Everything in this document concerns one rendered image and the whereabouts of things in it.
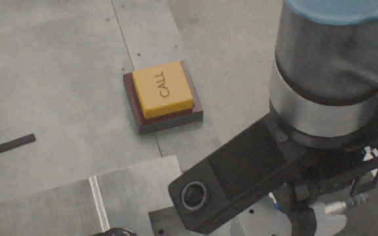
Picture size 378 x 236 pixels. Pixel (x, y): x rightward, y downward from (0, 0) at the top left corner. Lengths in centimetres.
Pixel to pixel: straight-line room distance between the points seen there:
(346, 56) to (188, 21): 163
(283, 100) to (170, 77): 43
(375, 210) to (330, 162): 100
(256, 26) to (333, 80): 160
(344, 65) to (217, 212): 17
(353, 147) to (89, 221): 30
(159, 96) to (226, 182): 36
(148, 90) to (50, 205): 20
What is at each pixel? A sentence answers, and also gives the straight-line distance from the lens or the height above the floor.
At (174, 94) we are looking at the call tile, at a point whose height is 84.
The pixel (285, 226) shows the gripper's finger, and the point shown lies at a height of 101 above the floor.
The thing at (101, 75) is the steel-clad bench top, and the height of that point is 80.
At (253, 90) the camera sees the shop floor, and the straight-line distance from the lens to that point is 196.
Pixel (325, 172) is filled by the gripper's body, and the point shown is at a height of 109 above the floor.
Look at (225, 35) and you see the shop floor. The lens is 205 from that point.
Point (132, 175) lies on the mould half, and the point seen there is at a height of 89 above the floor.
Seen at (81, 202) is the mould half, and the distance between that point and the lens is 81.
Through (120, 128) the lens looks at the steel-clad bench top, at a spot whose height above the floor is 80.
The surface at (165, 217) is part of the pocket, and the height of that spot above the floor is 87.
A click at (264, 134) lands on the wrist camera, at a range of 58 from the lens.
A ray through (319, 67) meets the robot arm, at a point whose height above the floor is 123.
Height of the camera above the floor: 161
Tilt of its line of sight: 58 degrees down
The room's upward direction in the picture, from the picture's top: 1 degrees clockwise
